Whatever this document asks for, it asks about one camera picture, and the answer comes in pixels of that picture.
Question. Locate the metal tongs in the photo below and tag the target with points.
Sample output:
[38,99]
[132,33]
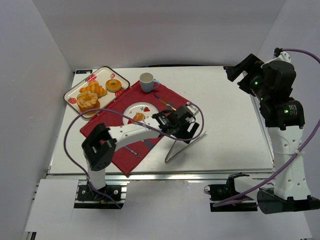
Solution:
[169,155]

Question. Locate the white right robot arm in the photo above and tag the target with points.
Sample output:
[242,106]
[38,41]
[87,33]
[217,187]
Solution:
[286,190]

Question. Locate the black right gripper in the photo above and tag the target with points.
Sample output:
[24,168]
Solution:
[244,71]

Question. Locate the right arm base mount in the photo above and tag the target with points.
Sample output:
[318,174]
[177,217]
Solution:
[219,192]

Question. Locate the strawberry pattern tray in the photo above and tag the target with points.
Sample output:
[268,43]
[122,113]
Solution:
[100,75]

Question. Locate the red placemat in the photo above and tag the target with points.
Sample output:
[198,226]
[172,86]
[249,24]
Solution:
[123,158]

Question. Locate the iridescent knife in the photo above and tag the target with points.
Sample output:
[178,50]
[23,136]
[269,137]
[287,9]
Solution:
[164,102]

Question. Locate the white strawberry plate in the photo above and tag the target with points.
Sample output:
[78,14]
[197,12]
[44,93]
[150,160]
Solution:
[146,108]

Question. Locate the round sugared cake bread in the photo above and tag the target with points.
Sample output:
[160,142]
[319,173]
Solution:
[87,101]

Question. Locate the sesame bun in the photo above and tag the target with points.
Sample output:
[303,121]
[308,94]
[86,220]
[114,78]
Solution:
[139,116]

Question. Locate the blue white mug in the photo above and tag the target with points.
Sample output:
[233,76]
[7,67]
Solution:
[147,82]

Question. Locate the ring donut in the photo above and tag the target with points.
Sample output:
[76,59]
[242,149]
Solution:
[113,85]

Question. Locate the croissant bread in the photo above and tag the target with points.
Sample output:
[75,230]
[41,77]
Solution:
[94,87]

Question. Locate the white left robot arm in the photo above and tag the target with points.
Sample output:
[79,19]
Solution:
[101,144]

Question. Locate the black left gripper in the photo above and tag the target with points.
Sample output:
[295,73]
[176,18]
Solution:
[189,129]

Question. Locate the iridescent fork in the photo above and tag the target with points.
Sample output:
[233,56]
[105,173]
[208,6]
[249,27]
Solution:
[138,155]

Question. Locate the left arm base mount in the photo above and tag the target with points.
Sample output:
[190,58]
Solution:
[86,198]

